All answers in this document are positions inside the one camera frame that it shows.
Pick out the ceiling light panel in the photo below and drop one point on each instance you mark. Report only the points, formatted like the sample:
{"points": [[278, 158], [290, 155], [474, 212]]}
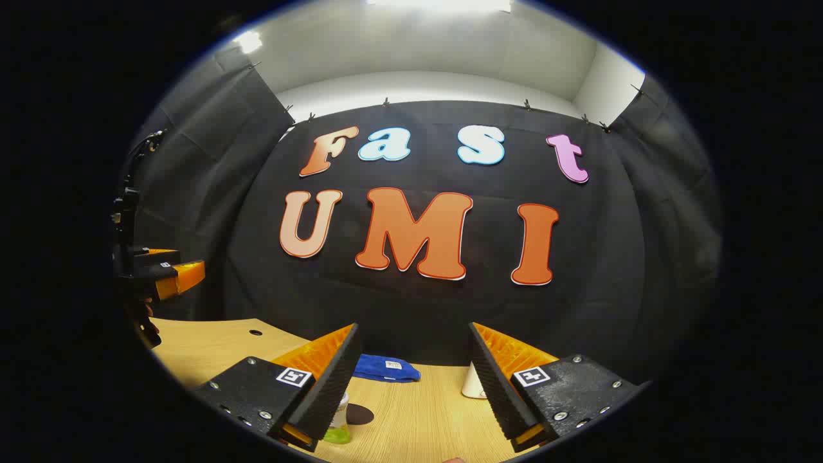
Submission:
{"points": [[248, 42], [443, 4]]}

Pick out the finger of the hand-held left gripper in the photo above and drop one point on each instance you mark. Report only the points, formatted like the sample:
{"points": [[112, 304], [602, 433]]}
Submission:
{"points": [[157, 275], [154, 257]]}

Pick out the dark brown round coaster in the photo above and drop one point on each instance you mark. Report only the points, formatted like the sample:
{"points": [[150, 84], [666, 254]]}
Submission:
{"points": [[361, 415]]}

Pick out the black backdrop cloth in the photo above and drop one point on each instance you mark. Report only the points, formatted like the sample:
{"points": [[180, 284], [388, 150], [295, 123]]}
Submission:
{"points": [[418, 308]]}

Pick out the clear water bottle green label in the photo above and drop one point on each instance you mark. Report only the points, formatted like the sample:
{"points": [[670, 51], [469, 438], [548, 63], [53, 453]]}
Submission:
{"points": [[339, 427]]}

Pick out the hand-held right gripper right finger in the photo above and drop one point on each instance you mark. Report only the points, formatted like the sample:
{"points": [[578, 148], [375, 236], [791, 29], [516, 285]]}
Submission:
{"points": [[498, 392]]}

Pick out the white toaster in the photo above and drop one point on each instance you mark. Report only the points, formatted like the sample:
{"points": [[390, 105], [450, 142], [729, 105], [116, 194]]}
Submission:
{"points": [[472, 386]]}

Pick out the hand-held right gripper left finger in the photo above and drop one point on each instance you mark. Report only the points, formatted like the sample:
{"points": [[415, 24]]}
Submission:
{"points": [[331, 386]]}

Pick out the blue folded cloth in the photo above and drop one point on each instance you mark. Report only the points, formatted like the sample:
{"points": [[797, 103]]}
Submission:
{"points": [[379, 370]]}

